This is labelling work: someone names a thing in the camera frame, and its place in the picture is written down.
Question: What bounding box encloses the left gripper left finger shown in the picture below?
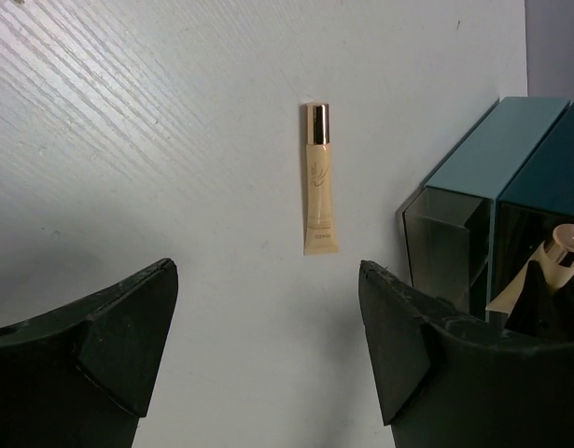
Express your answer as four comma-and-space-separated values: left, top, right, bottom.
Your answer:
0, 259, 178, 447

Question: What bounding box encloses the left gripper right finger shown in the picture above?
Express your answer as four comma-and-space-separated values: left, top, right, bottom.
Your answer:
358, 260, 574, 447

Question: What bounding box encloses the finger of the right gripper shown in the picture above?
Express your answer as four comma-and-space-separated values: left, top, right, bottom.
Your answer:
505, 261, 574, 339

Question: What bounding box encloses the small beige concealer tube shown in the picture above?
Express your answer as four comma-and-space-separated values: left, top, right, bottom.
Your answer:
485, 223, 574, 315

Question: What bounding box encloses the large beige cosmetic tube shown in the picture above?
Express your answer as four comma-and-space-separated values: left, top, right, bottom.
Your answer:
304, 103, 339, 256

